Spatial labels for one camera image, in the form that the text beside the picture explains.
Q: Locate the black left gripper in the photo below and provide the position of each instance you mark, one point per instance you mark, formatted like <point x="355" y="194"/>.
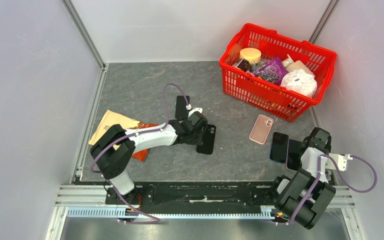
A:
<point x="197" y="141"/>

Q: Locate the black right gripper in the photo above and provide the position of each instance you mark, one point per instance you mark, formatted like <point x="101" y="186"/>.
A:
<point x="328" y="147"/>

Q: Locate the cassava chips snack bag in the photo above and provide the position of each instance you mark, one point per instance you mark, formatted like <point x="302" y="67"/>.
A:
<point x="111" y="118"/>

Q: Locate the black smartphone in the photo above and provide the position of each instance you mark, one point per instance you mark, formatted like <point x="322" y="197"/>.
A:
<point x="181" y="112"/>

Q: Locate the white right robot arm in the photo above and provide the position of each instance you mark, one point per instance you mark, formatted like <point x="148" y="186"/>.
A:
<point x="305" y="197"/>

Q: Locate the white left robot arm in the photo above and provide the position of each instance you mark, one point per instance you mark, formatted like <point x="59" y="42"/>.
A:
<point x="113" y="151"/>

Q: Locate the dark smartphone near right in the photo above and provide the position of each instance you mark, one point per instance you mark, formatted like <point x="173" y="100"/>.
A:
<point x="293" y="161"/>

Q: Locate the red plastic shopping basket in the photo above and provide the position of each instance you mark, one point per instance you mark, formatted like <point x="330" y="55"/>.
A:
<point x="276" y="100"/>

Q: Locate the white plastic bag item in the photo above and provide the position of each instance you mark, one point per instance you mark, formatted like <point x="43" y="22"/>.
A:
<point x="300" y="82"/>

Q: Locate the beige box in basket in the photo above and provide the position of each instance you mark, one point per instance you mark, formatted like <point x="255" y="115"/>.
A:
<point x="299" y="65"/>

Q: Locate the purple snack packet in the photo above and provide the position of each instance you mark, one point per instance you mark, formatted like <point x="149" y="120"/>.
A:
<point x="273" y="71"/>

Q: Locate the yellow lid jar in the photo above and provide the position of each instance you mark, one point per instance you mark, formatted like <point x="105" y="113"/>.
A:
<point x="252" y="55"/>

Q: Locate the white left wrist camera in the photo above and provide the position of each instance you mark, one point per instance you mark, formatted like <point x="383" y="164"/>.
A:
<point x="191" y="110"/>

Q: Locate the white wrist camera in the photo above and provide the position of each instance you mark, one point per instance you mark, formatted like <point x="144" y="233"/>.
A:
<point x="191" y="110"/>
<point x="341" y="161"/>

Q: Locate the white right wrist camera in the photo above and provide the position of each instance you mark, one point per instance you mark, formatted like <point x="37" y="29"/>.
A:
<point x="341" y="161"/>

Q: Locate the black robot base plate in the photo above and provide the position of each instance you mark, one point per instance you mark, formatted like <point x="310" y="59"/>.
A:
<point x="202" y="197"/>

